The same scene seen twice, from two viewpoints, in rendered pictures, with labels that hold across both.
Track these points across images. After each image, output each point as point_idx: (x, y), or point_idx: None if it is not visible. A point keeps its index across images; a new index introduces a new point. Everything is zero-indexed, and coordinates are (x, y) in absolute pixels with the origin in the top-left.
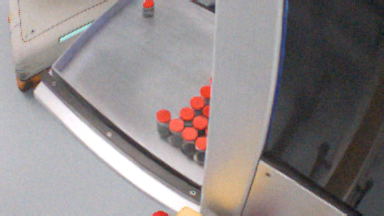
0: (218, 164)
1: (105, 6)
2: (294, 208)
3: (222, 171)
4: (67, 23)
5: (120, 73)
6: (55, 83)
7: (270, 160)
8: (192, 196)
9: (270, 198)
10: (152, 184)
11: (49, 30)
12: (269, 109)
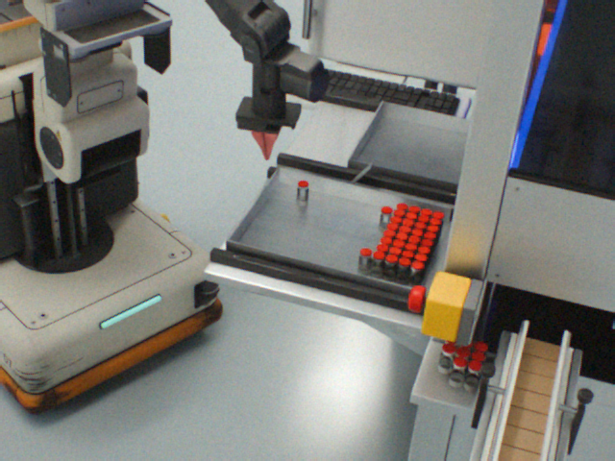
0: (468, 203)
1: (153, 282)
2: (550, 221)
3: (471, 209)
4: (106, 303)
5: (305, 244)
6: (237, 255)
7: (517, 173)
8: None
9: (520, 220)
10: (373, 307)
11: (78, 312)
12: (518, 119)
